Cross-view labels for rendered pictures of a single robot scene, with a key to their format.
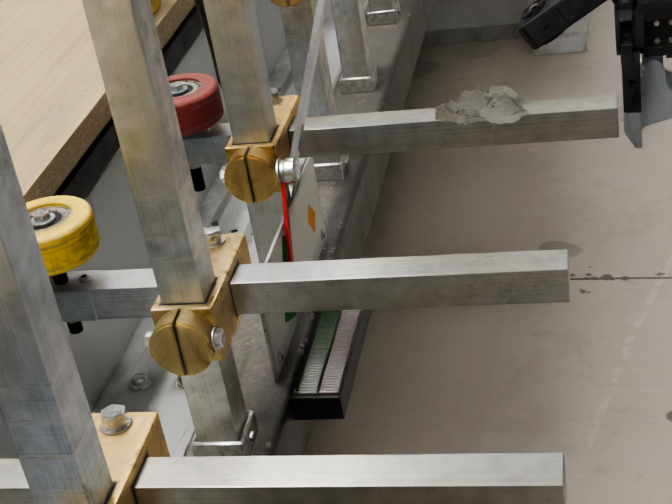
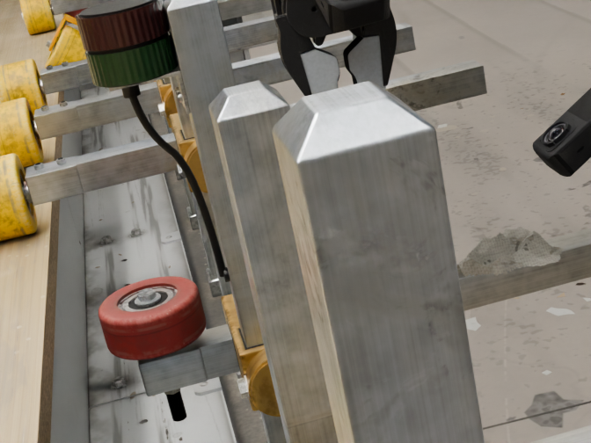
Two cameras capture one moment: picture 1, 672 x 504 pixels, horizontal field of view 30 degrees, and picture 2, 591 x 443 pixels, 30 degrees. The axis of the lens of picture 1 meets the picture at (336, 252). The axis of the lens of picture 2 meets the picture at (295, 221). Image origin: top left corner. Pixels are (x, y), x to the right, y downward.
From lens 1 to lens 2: 48 cm
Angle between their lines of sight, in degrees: 21
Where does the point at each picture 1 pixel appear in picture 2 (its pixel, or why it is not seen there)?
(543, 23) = (578, 145)
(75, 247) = not seen: outside the picture
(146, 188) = (305, 403)
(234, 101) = (247, 294)
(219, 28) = (227, 206)
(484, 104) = (511, 250)
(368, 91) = not seen: hidden behind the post
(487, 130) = (520, 278)
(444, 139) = (473, 297)
